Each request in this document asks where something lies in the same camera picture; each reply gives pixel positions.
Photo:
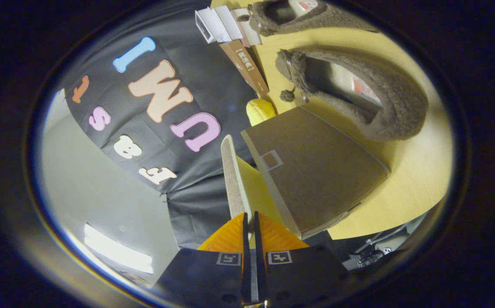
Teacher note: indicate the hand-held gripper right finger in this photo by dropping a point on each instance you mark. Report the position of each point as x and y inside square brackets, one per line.
[259, 256]

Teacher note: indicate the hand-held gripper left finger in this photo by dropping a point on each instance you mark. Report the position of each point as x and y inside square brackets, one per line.
[246, 256]

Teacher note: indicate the brown fuzzy shoe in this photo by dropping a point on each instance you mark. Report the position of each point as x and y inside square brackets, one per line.
[316, 21]
[395, 115]

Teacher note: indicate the white open box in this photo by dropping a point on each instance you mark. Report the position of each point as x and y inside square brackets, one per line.
[209, 25]

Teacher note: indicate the ceiling light panel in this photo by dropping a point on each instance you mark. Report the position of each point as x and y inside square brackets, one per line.
[119, 250]

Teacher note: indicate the yellow rounded object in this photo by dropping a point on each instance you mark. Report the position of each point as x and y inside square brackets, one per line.
[259, 111]

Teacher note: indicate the black backdrop cloth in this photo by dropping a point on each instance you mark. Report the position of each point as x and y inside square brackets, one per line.
[213, 85]

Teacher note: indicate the brown book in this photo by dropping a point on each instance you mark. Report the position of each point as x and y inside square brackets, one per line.
[245, 64]

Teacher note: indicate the white book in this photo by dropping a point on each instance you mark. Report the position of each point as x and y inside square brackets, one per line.
[249, 32]
[230, 21]

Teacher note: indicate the grey metal frame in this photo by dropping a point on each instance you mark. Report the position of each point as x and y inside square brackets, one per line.
[376, 250]

